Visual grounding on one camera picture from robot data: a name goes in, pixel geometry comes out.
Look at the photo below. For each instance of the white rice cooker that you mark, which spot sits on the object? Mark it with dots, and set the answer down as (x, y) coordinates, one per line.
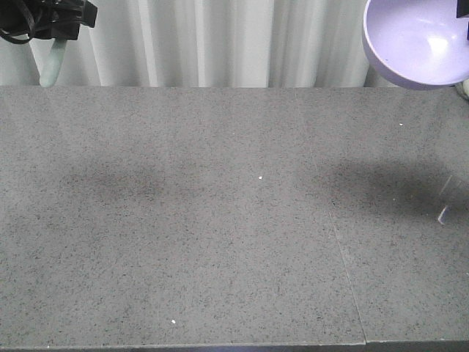
(463, 89)

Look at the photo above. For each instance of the lilac plastic bowl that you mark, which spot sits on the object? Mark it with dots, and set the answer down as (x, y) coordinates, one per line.
(412, 43)

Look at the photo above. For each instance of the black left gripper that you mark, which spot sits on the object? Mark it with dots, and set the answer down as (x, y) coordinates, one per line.
(45, 19)

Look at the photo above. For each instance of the white pleated curtain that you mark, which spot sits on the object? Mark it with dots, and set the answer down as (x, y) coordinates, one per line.
(221, 44)

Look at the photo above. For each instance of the mint green plastic spoon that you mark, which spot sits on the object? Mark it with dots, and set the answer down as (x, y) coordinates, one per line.
(53, 63)

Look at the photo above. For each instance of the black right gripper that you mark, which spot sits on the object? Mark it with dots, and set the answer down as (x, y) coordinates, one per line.
(461, 20)

